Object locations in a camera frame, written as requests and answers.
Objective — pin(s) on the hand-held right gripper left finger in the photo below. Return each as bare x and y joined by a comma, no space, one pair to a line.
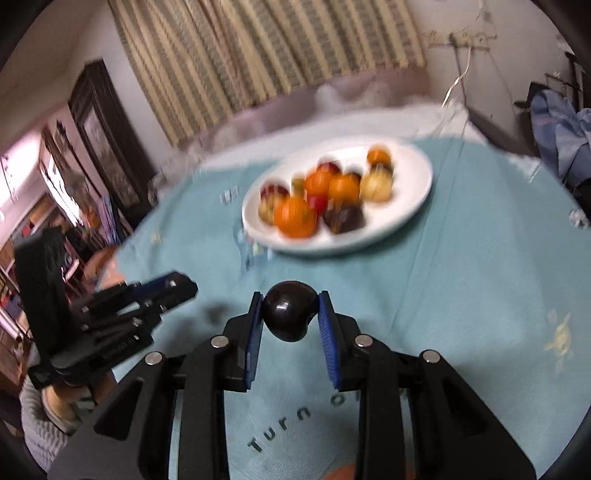
254,341

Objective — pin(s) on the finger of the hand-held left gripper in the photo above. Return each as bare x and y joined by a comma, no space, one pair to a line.
157,288
120,341

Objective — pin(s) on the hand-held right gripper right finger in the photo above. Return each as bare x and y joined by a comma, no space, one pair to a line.
328,337

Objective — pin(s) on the dark wrinkled passion fruit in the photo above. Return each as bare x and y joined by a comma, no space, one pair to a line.
344,218

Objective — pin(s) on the orange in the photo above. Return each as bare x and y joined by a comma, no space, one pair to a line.
379,154
318,182
295,217
344,188

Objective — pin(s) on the yellow pink speckled fruit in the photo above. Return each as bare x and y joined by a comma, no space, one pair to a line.
265,212

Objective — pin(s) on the red plum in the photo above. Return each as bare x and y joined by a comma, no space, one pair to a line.
317,202
328,165
272,190

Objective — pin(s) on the small yellow longan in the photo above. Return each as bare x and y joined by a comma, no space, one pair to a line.
298,184

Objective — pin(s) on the yellow round fruit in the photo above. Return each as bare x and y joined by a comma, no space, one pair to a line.
376,185

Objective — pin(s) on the white oval plate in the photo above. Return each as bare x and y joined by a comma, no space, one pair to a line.
406,198

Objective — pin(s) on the person's left forearm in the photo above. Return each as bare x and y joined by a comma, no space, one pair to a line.
34,436

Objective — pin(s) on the person's left hand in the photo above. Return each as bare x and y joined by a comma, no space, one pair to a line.
62,406

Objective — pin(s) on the crumpled white wrapper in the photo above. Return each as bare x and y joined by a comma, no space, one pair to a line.
228,194

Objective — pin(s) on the teal printed tablecloth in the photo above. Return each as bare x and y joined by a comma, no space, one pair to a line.
461,277

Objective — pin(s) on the dark wooden cabinet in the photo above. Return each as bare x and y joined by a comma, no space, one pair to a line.
111,138

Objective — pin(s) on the white cloth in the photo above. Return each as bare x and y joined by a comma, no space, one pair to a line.
369,117

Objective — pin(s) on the striped curtain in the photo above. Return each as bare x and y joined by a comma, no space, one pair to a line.
258,60

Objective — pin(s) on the blue clothing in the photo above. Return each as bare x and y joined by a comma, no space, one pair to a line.
561,131

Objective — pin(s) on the white wall power strip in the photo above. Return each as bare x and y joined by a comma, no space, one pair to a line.
457,39

